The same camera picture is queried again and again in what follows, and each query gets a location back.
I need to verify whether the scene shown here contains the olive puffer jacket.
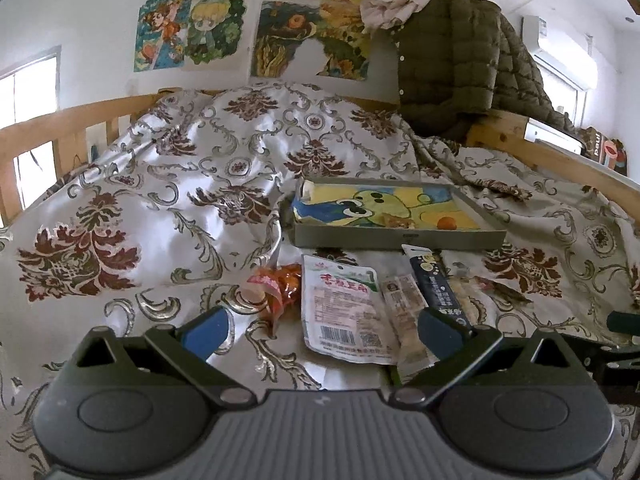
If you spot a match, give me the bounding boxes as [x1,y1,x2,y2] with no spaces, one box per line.
[397,0,581,141]

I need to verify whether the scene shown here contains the pink floral cloth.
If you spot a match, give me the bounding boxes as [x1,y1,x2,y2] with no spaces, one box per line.
[360,0,488,31]

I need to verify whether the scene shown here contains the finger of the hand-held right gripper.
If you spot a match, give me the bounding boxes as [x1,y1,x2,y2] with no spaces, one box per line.
[606,310,640,335]
[582,336,640,396]

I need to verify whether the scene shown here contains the window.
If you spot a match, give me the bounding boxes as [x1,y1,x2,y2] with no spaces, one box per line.
[0,45,63,211]

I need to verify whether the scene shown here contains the floral printed blanket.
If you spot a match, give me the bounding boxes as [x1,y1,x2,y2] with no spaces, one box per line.
[0,80,640,480]

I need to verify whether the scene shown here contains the clear biscuit packet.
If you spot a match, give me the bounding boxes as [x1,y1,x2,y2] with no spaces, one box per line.
[442,255,482,322]

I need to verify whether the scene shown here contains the wooden bed frame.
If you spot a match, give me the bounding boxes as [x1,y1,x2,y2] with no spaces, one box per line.
[0,91,640,228]

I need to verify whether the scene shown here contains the orange snack packet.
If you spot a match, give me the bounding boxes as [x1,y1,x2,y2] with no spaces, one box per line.
[247,262,304,322]

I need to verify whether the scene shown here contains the white box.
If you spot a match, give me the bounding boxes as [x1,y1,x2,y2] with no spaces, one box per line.
[524,116,586,156]

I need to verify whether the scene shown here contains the white air conditioner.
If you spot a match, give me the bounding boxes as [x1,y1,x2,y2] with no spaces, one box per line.
[522,15,598,91]

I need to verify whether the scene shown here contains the white snack packet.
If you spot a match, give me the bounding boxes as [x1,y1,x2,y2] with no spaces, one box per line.
[300,254,401,365]

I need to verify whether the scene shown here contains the beige clear snack packet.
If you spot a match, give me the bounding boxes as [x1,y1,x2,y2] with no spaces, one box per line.
[380,275,441,386]

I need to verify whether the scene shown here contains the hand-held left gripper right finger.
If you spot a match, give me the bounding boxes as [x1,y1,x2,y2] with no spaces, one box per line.
[392,307,568,407]

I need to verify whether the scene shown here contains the cartoon characters wall poster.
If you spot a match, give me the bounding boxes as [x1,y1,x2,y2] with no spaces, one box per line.
[132,0,251,73]

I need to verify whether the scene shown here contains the small brown snack packet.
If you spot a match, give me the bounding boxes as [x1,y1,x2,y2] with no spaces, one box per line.
[472,272,533,306]

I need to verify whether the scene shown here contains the dark blue stick packet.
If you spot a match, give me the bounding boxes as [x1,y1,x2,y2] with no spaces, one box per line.
[401,244,476,336]

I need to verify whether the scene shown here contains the grey tray with cartoon print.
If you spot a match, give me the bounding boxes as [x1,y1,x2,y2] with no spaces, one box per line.
[292,176,508,251]

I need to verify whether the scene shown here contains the yellow green wall poster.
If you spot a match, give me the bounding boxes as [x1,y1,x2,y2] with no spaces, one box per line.
[250,0,373,81]

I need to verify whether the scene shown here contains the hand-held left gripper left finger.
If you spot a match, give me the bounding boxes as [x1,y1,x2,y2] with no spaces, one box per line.
[74,305,247,407]

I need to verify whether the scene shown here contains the colourful printed box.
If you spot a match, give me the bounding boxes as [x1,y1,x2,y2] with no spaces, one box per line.
[580,127,631,177]

